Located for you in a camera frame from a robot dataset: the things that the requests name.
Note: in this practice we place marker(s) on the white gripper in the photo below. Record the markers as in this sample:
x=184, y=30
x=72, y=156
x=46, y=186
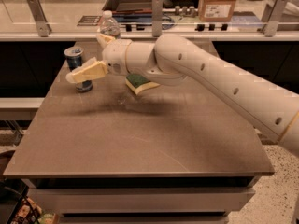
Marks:
x=114, y=57

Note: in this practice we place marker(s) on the red bull can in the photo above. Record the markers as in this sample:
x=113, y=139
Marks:
x=74, y=58

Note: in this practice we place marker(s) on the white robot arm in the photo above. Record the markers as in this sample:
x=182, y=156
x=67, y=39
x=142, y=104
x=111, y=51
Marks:
x=271, y=109

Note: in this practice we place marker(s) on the clear plastic water bottle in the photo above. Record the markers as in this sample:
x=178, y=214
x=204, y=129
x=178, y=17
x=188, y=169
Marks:
x=109, y=26

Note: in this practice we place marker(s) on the green and yellow sponge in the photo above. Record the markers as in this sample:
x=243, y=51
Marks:
x=137, y=83

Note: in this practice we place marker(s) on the dark open bin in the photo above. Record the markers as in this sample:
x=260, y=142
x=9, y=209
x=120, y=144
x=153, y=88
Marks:
x=128, y=6

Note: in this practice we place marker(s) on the cardboard box with label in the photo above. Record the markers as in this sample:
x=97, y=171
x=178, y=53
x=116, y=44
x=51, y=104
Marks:
x=216, y=10

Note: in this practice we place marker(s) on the left metal railing bracket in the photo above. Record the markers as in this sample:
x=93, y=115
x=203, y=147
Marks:
x=42, y=25

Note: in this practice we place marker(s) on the metal railing bracket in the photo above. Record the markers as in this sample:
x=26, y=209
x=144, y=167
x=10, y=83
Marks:
x=157, y=13
x=271, y=17
x=42, y=25

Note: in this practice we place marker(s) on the middle metal railing bracket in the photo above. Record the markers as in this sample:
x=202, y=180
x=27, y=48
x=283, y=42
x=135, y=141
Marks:
x=157, y=13

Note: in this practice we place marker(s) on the black wire snack rack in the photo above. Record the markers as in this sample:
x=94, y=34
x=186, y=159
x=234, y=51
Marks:
x=12, y=193

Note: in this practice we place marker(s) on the right metal railing bracket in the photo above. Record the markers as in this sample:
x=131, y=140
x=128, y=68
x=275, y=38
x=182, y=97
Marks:
x=271, y=17

